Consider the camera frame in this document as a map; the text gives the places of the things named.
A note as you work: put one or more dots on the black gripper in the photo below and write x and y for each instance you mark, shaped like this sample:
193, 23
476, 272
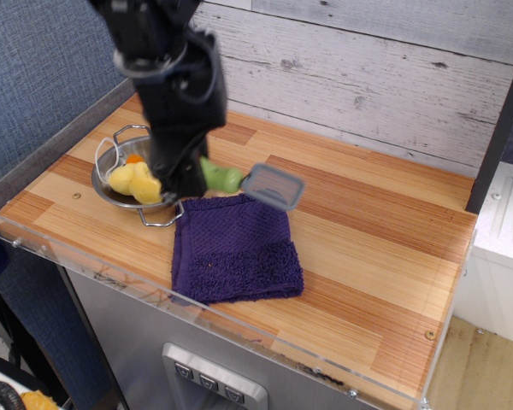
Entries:
183, 100

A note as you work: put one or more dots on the green handled grey spatula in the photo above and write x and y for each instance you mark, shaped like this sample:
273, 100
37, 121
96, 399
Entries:
263, 183

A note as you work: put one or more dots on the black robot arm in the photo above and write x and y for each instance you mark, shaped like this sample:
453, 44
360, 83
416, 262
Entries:
148, 30

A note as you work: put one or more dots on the purple terry cloth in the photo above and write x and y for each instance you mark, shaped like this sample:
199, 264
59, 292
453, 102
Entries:
234, 249

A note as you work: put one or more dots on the yellow plush duck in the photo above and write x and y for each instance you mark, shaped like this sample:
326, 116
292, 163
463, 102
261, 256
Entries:
135, 179

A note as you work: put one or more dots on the stainless steel cabinet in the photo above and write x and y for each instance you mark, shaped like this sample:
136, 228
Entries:
132, 332

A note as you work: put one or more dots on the clear acrylic front guard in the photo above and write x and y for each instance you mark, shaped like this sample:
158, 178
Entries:
376, 302

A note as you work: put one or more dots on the silver button control panel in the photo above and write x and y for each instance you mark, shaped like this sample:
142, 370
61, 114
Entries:
198, 383

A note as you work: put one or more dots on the white side cabinet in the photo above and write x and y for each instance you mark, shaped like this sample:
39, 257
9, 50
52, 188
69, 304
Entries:
485, 294

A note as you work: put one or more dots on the stainless steel bowl with handles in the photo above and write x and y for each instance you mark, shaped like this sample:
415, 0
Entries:
113, 152

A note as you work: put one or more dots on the dark grey right post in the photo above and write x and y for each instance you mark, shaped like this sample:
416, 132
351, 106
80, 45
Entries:
493, 155

